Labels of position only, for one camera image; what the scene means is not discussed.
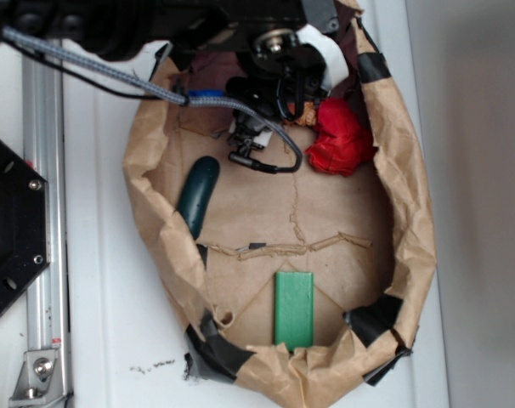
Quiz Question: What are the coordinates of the dark green toy cucumber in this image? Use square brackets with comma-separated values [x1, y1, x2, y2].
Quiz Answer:
[177, 156, 220, 240]

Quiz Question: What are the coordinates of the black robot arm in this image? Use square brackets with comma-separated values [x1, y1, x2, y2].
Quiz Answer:
[0, 1, 349, 119]

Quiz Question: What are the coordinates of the aluminium extrusion rail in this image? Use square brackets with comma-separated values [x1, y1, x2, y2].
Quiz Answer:
[10, 57, 73, 407]

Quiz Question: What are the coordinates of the brown paper bag bin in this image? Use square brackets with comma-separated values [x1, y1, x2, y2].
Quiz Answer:
[123, 1, 436, 407]

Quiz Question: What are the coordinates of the green rectangular block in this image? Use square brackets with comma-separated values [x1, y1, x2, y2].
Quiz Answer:
[274, 271, 314, 352]

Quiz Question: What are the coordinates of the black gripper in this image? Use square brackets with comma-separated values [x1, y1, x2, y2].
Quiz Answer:
[225, 24, 348, 121]

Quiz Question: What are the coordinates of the brown spiral sea shell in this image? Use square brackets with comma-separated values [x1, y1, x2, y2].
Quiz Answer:
[283, 101, 317, 128]

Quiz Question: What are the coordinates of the grey braided cable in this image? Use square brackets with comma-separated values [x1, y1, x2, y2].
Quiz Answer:
[0, 19, 303, 173]

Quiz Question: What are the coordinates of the metal corner bracket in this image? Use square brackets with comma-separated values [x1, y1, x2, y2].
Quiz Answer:
[8, 348, 65, 407]

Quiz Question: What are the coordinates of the crumpled red paper ball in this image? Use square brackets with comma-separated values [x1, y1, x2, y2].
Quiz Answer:
[305, 98, 376, 177]

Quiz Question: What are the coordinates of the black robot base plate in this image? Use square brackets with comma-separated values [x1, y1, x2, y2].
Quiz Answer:
[0, 139, 48, 318]

